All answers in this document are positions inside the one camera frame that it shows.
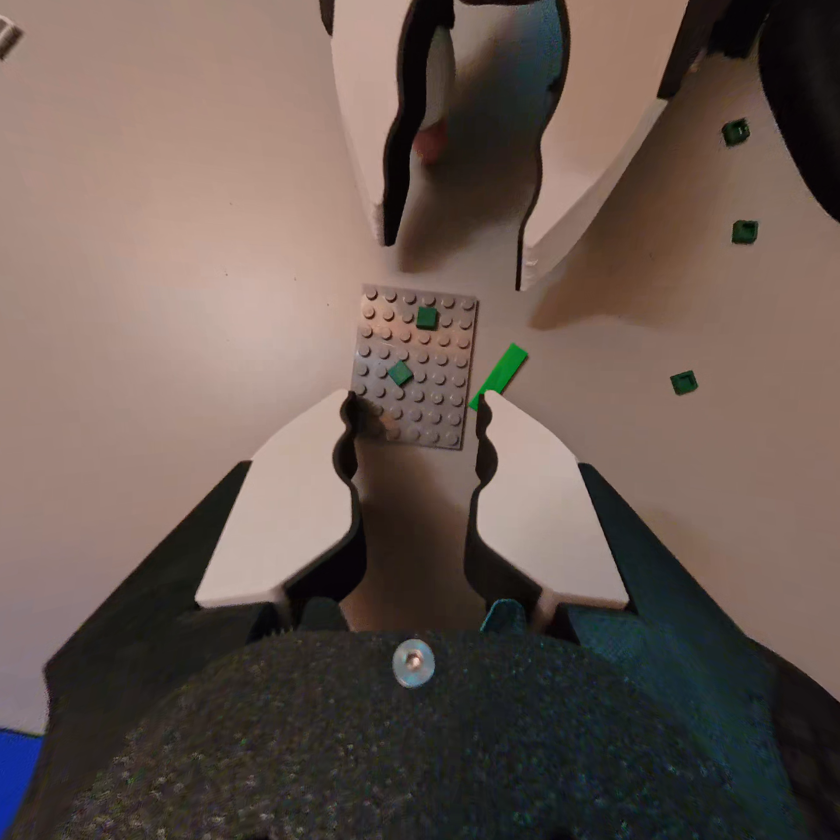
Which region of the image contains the grey lego baseplate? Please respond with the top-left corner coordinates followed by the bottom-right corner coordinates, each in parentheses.
top-left (351, 283), bottom-right (479, 452)

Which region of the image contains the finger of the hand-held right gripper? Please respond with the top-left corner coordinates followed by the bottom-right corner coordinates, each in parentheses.
top-left (515, 0), bottom-right (690, 293)
top-left (320, 0), bottom-right (458, 248)

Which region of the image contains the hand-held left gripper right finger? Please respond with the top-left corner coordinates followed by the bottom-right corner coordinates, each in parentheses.
top-left (463, 391), bottom-right (631, 610)

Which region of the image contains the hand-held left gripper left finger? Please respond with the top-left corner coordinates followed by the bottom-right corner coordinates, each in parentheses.
top-left (194, 388), bottom-right (367, 611)

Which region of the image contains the blue plastic bin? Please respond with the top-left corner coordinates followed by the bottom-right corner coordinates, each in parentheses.
top-left (0, 730), bottom-right (44, 829)

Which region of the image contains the bright green lego plate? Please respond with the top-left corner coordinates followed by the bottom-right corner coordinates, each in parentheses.
top-left (469, 343), bottom-right (530, 412)

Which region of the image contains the black wrist rest pad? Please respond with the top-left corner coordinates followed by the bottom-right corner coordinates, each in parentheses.
top-left (758, 0), bottom-right (840, 223)

